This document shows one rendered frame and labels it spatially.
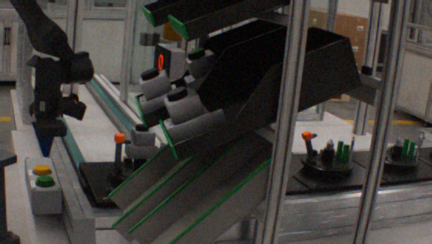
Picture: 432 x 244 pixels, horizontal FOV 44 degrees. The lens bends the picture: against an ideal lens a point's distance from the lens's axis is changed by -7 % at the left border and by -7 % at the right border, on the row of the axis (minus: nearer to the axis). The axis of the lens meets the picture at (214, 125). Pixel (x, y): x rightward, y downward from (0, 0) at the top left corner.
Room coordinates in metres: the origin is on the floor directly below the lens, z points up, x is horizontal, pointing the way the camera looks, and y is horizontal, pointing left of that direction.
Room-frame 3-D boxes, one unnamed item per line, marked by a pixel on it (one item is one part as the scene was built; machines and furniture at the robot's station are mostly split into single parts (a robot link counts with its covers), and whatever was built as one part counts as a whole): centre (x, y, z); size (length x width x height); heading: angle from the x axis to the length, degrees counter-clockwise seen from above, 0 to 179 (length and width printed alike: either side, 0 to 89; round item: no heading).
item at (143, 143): (1.19, 0.15, 1.06); 0.08 x 0.04 x 0.07; 114
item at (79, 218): (1.38, 0.41, 0.91); 0.89 x 0.06 x 0.11; 24
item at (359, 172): (1.39, -0.30, 1.01); 0.24 x 0.24 x 0.13; 24
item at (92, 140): (1.47, 0.26, 0.91); 0.84 x 0.28 x 0.10; 24
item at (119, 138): (1.17, 0.20, 1.04); 0.04 x 0.02 x 0.08; 114
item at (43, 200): (1.18, 0.39, 0.93); 0.21 x 0.07 x 0.06; 24
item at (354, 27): (8.61, -1.53, 0.52); 1.20 x 0.81 x 1.05; 20
